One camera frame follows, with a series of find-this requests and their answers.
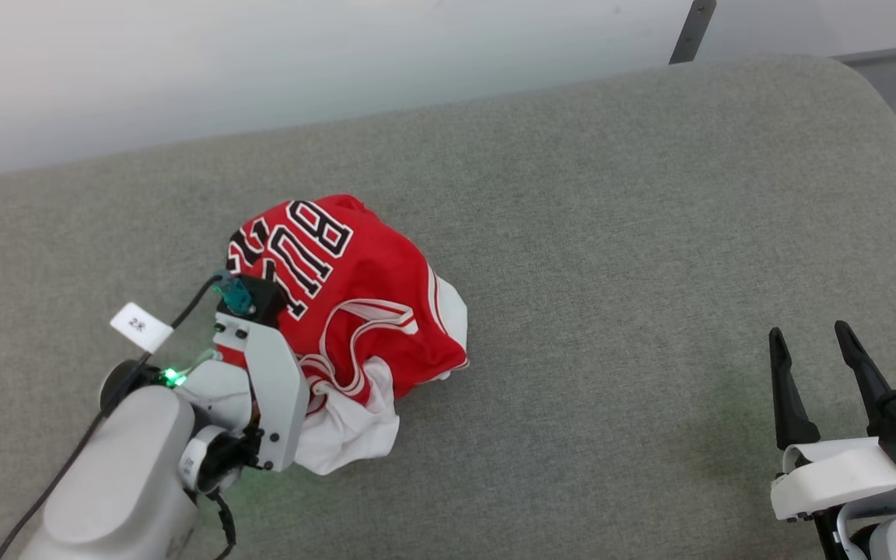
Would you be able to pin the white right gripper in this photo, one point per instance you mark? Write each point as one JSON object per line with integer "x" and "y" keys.
{"x": 837, "y": 474}

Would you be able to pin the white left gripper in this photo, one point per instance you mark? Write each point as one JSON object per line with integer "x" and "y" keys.
{"x": 277, "y": 389}

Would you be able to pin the red basketball jersey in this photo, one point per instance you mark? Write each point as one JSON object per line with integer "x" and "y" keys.
{"x": 370, "y": 288}

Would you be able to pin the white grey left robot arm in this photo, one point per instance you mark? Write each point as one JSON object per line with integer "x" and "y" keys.
{"x": 121, "y": 474}

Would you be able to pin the white paper label tag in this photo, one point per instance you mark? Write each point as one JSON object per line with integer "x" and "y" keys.
{"x": 141, "y": 327}

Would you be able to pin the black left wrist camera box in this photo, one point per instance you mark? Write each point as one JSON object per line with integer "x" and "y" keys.
{"x": 261, "y": 299}

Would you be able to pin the grey metal post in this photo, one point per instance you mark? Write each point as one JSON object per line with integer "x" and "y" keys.
{"x": 691, "y": 31}

